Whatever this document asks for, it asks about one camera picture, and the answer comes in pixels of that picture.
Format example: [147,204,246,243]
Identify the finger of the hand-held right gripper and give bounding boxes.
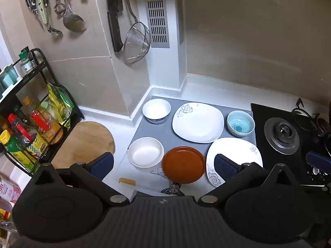
[306,151,331,175]

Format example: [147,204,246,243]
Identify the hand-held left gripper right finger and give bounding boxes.
[197,154,302,208]

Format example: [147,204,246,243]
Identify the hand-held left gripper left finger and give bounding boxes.
[32,152,131,207]

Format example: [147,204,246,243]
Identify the brown round plate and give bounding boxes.
[162,146,206,185]

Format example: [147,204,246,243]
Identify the plain white bowl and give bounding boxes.
[128,137,165,168]

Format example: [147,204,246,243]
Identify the square white floral plate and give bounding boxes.
[172,103,225,144]

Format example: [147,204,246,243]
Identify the white bowl blue patterned outside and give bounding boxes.
[142,98,171,124]

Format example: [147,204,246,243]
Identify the stove control knob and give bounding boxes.
[307,166,327,181]

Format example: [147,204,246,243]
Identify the rounded white floral plate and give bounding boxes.
[206,137,264,188]

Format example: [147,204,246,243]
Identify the white mat black geometric print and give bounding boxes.
[113,147,187,197]

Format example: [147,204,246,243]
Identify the small yellow scraper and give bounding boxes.
[118,177,136,187]

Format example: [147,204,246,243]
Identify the round wooden cutting board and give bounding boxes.
[50,121,116,171]

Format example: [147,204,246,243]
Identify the metal stove burner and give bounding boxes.
[264,117,300,155]

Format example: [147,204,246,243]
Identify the light blue spiral bowl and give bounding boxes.
[227,110,255,137]

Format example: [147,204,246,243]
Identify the black pan support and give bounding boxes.
[292,98,331,138]

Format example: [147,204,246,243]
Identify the grey table mat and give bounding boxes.
[127,95,257,176]

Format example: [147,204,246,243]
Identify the black glass gas stove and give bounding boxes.
[250,103,331,187]

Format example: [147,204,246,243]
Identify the oil bottle red label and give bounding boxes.
[30,103,64,145]

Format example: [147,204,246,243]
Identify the green yellow snack bag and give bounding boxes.
[47,83,75,132]

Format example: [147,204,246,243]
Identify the red cap clear bottle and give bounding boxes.
[7,113,37,149]

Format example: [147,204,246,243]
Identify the yellow cap green label bottle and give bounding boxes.
[0,130,39,171]

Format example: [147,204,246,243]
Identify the amber bottle orange cap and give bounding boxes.
[21,96,35,117]

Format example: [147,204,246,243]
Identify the white package red print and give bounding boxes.
[0,174,22,204]

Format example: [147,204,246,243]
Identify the yellow red label jar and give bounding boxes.
[0,208,12,222]

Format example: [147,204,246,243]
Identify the black metal shelf rack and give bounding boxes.
[0,48,85,176]

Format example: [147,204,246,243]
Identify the metal mesh strainer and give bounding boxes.
[119,0,151,66]

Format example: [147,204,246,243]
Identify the teal storage container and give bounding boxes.
[0,64,19,93]

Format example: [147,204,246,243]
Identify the green cap spice jar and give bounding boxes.
[19,47,36,73]

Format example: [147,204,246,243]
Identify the metal ladle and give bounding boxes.
[60,0,86,33]

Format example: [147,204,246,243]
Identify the wide grey vent grille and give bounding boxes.
[144,0,170,48]

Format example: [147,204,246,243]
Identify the narrow grey vent grille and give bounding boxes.
[178,0,185,45]

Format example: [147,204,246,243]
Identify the green white hanging peeler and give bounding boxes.
[34,0,63,35]

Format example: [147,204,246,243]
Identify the hanging scissors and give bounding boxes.
[25,0,39,18]

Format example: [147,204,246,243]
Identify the black handled cleaver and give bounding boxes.
[105,0,125,53]

